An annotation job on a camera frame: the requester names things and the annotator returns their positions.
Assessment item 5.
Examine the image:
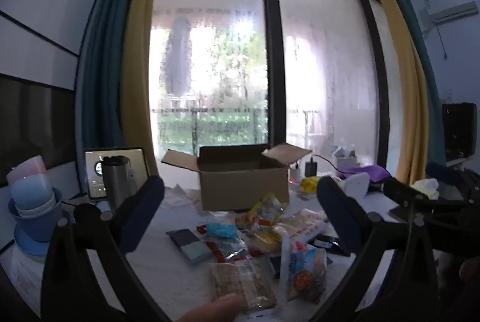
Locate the black snack packet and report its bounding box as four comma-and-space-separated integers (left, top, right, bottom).
307, 235, 351, 257

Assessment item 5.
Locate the pale yellow plastic bag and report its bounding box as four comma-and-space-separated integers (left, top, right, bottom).
410, 178, 440, 200

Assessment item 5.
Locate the orange red snack packet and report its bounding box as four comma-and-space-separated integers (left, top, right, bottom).
235, 213, 274, 233

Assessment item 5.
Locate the grey blue flat packet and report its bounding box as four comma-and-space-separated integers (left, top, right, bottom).
166, 228, 214, 266

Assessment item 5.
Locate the white air conditioner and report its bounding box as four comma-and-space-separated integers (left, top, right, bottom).
418, 0, 480, 25

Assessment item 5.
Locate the person's left hand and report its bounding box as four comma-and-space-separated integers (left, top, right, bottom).
176, 293, 245, 322

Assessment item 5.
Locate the yellow cake clear packet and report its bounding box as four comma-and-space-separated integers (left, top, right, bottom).
247, 226, 289, 254

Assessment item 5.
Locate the red foil snack packet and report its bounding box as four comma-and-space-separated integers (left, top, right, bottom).
197, 225, 250, 263

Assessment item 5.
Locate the brown cardboard box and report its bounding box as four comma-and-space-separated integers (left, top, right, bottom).
161, 143, 314, 212

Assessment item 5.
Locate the yellow snack packet on table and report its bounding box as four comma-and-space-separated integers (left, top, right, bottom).
300, 176, 323, 194

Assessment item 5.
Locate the yellow curtain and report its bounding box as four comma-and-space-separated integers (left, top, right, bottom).
120, 0, 167, 165
356, 0, 431, 182

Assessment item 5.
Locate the yellow snack clear packet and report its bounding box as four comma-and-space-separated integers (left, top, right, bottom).
247, 192, 289, 224

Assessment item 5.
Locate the brown nut bar packet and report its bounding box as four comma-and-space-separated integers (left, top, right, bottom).
210, 261, 278, 314

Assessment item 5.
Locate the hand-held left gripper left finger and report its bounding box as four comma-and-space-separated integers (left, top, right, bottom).
40, 175, 173, 322

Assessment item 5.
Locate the black monitor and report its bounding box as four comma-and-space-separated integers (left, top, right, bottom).
442, 103, 478, 162

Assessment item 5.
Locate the white plastic basket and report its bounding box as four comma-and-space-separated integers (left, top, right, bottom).
332, 146, 359, 173

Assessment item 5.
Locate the purple cloth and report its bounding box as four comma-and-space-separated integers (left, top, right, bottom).
339, 165, 391, 192

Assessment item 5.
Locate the black window frame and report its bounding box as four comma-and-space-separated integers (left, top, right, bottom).
150, 0, 391, 173

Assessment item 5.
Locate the teal curtain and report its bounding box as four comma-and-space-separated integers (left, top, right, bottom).
75, 0, 151, 195
379, 0, 440, 161

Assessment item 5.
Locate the tablet computer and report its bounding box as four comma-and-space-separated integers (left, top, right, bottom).
83, 147, 151, 200

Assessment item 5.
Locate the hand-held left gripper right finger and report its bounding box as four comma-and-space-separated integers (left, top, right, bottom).
311, 176, 439, 322

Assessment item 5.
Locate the steel thermos mug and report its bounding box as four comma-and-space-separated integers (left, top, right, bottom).
102, 156, 136, 213

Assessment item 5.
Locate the colourful blue orange snack packet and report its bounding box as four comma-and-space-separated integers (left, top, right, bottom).
281, 232, 329, 305

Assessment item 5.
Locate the person's right hand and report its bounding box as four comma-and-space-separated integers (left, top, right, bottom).
458, 256, 480, 286

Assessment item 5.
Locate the pink plastic cup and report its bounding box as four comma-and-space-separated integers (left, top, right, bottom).
5, 155, 47, 188

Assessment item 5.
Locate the black charger cable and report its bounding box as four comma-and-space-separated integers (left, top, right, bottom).
311, 154, 339, 173

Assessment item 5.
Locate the light blue plastic cup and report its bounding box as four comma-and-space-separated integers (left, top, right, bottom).
10, 174, 55, 212

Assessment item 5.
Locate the white bread packet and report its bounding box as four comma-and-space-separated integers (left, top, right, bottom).
281, 210, 328, 244

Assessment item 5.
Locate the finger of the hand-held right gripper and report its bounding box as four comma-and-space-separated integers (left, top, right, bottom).
382, 177, 436, 212
425, 162, 466, 185

